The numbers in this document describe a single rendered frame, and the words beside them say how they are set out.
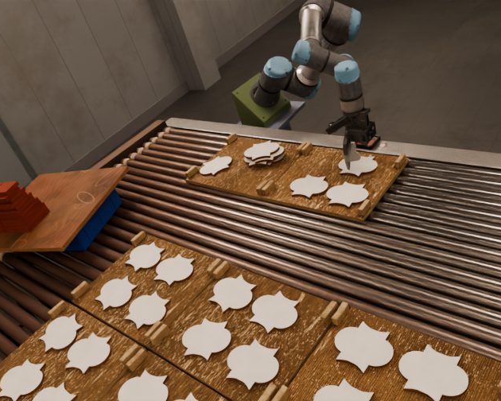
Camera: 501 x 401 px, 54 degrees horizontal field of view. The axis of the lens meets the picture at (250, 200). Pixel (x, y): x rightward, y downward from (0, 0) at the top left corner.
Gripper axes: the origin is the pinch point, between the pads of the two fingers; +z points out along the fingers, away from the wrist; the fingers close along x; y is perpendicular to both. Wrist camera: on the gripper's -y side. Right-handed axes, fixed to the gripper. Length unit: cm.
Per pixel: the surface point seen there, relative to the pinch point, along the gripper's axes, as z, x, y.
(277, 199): 4.0, -24.8, -19.0
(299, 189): 2.8, -19.0, -13.2
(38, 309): 6, -100, -69
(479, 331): 6, -51, 57
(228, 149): 4, 0, -63
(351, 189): 2.7, -14.0, 5.0
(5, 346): 6, -114, -65
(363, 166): 2.7, -0.7, 2.6
